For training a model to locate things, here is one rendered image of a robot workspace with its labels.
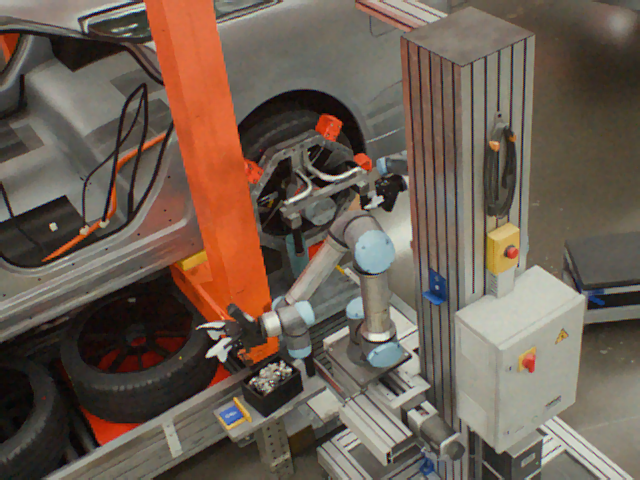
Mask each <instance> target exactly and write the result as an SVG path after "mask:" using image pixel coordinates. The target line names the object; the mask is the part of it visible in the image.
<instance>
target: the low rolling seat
mask: <svg viewBox="0 0 640 480"><path fill-rule="evenodd" d="M560 277H561V279H562V282H563V283H564V284H566V285H567V286H569V287H570V288H572V289H573V290H575V291H576V292H578V293H579V294H580V295H581V294H582V295H584V296H585V313H584V322H583V331H586V330H587V328H588V327H589V323H595V322H604V321H614V320H622V319H632V318H640V231H633V232H624V233H616V234H607V235H598V236H588V237H580V238H571V239H566V240H565V242H564V244H563V248H562V262H561V275H560Z"/></svg>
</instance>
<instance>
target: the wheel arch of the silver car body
mask: <svg viewBox="0 0 640 480"><path fill-rule="evenodd" d="M273 101H274V102H275V101H293V102H298V103H300V104H302V105H305V106H307V107H308V108H310V109H311V110H313V111H314V112H316V113H317V114H320V115H321V114H328V115H332V116H334V117H336V118H337V119H339V120H340V121H342V127H341V130H342V132H343V134H344V135H345V136H346V138H347V139H348V141H349V144H350V146H351V149H352V152H353V155H359V154H361V153H362V154H364V155H367V156H368V155H369V154H368V147H367V142H366V137H365V134H364V131H363V128H362V126H361V123H360V121H359V119H358V117H357V116H356V114H354V112H353V111H352V110H351V108H350V107H349V106H348V105H347V104H346V103H345V102H344V101H342V99H341V98H339V97H338V96H336V95H335V94H333V93H331V92H328V91H326V90H322V89H318V88H312V87H299V88H293V89H289V90H285V91H282V92H279V93H277V94H275V95H273V96H271V97H269V98H267V99H265V100H264V101H262V102H261V103H259V104H258V105H256V106H255V107H254V109H255V108H256V107H258V106H259V105H262V104H265V103H268V102H269V103H270V102H273ZM254 109H252V110H251V111H250V112H249V113H248V114H247V115H246V116H245V117H247V116H248V115H249V114H250V113H251V112H252V111H254ZM245 117H243V118H242V119H241V120H240V121H239V123H238V124H237V126H238V125H239V124H240V122H241V121H242V120H243V119H244V118H245Z"/></svg>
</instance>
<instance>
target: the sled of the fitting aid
mask: <svg viewBox="0 0 640 480"><path fill-rule="evenodd" d="M335 268H337V269H338V270H339V271H340V272H341V273H342V275H343V276H345V277H346V278H347V279H348V280H349V287H346V288H344V289H342V290H341V291H340V292H338V293H336V294H334V295H332V296H330V297H328V298H326V299H324V300H323V301H321V302H319V303H317V304H315V305H313V306H311V308H312V310H313V313H314V318H315V321H314V323H313V324H310V325H309V326H308V328H310V327H311V326H313V325H315V324H317V323H319V322H321V321H322V320H324V319H326V318H328V317H330V316H332V315H334V314H335V313H337V312H339V311H341V310H342V309H344V308H346V307H347V305H348V304H349V302H350V301H352V300H353V299H355V298H358V297H361V289H360V286H359V285H358V284H357V283H356V282H355V281H354V280H352V279H351V278H350V277H349V276H348V275H347V274H346V273H344V270H342V268H341V267H340V266H339V265H337V266H336V267H335Z"/></svg>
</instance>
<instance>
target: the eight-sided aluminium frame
mask: <svg viewBox="0 0 640 480"><path fill-rule="evenodd" d="M324 138H325V137H324V136H323V135H322V134H320V133H319V132H317V131H315V130H313V129H311V130H308V131H305V132H304V133H302V134H299V135H297V136H296V137H294V138H291V139H289V140H287V141H284V142H282V143H280V144H278V145H275V146H272V147H271V148H269V149H267V150H266V152H265V153H264V154H263V156H262V158H261V159H260V161H259V163H258V166H260V167H261V168H262V169H263V170H264V172H263V174H262V175H261V177H260V179H259V181H258V182H257V184H256V185H255V184H252V183H251V182H248V184H249V189H250V199H251V203H252V208H253V213H254V218H255V223H256V228H257V233H258V238H259V242H260V245H261V244H262V245H265V246H267V247H270V248H273V249H276V250H279V251H281V252H284V253H287V254H288V249H287V242H286V241H284V240H282V239H279V238H276V237H274V236H271V235H268V234H266V233H263V232H262V229H261V224H260V219H259V214H258V209H257V204H256V199H257V198H258V196H259V194H260V193H261V191H262V189H263V188H264V186H265V184H266V182H267V181H268V179H269V177H270V175H271V174H272V172H273V170H274V169H275V167H276V165H277V163H278V162H279V161H280V160H282V159H284V158H286V157H288V156H290V155H294V154H296V153H299V152H301V150H304V149H307V148H310V147H312V146H314V145H316V144H318V145H320V146H322V147H324V148H326V149H328V150H330V151H332V152H335V151H342V152H343V153H344V154H346V155H349V156H350V157H351V158H352V159H353V160H354V155H353V152H352V151H351V150H349V149H348V148H346V147H345V146H343V145H342V144H340V143H338V142H336V141H335V142H334V141H331V140H328V139H324ZM351 169H352V168H350V167H349V166H348V165H346V164H345V162H343V163H342V165H341V172H342V173H344V172H347V171H349V170H351ZM356 196H357V193H355V192H354V191H353V190H351V189H350V188H349V187H347V188H345V189H343V190H342V192H341V193H340V195H339V197H338V198H337V199H336V201H335V204H336V210H335V213H334V215H333V217H332V218H331V219H330V220H329V221H328V222H327V223H325V224H323V225H318V226H316V227H314V228H312V229H310V230H308V231H306V232H304V233H302V234H304V235H305V237H306V243H307V247H308V246H310V245H312V244H314V243H316V242H320V241H322V240H324V239H326V238H328V234H327V232H328V231H329V229H330V228H331V227H332V225H333V224H334V223H335V222H336V220H337V219H339V218H340V217H341V216H342V215H343V214H344V213H346V211H347V209H348V208H349V206H350V204H351V203H352V201H353V199H355V198H356Z"/></svg>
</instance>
